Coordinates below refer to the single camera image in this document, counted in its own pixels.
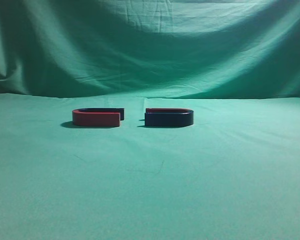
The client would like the blue-red horseshoe magnet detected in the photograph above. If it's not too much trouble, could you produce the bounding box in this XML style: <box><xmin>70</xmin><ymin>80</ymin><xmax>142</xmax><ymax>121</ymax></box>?
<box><xmin>144</xmin><ymin>108</ymin><xmax>194</xmax><ymax>127</ymax></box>

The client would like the green cloth backdrop and cover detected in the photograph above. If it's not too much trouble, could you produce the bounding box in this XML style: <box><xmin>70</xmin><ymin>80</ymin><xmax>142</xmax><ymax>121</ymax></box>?
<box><xmin>0</xmin><ymin>0</ymin><xmax>300</xmax><ymax>240</ymax></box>

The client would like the left red-blue horseshoe magnet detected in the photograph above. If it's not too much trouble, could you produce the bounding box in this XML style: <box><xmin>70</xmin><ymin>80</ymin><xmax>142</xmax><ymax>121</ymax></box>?
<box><xmin>72</xmin><ymin>107</ymin><xmax>125</xmax><ymax>127</ymax></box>

